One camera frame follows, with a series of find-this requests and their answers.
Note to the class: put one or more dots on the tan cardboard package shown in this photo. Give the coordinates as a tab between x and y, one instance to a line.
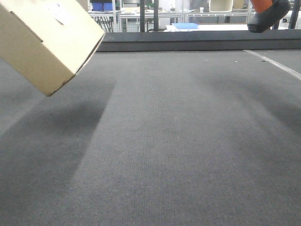
47	41

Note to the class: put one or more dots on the orange black barcode scanner gun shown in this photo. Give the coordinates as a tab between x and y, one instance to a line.
268	13

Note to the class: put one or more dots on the light blue plastic tray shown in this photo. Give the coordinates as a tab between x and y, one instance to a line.
185	26

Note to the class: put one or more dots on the white metal shelving table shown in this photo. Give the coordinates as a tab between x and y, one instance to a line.
130	22

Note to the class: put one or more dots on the black upright steel posts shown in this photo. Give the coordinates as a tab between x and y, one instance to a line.
154	15

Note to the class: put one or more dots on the blue plastic bin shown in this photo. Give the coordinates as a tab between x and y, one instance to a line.
100	6

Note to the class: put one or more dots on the black raised conveyor rail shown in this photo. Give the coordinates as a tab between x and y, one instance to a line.
200	41

